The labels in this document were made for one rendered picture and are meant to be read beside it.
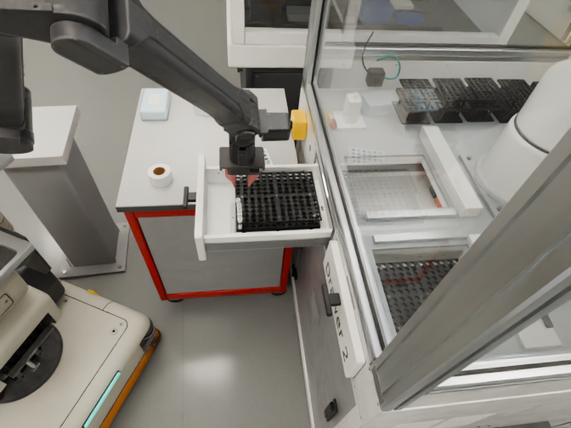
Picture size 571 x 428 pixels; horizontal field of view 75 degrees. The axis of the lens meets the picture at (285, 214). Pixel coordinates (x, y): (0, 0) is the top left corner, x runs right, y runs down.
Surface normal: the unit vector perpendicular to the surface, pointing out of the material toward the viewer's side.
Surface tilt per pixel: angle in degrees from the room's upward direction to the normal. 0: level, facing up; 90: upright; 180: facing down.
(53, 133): 0
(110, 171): 0
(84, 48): 123
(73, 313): 0
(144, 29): 68
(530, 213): 90
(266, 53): 90
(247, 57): 90
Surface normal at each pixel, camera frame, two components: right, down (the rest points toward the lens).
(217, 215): 0.07, -0.62
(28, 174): 0.17, 0.78
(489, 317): -0.99, 0.04
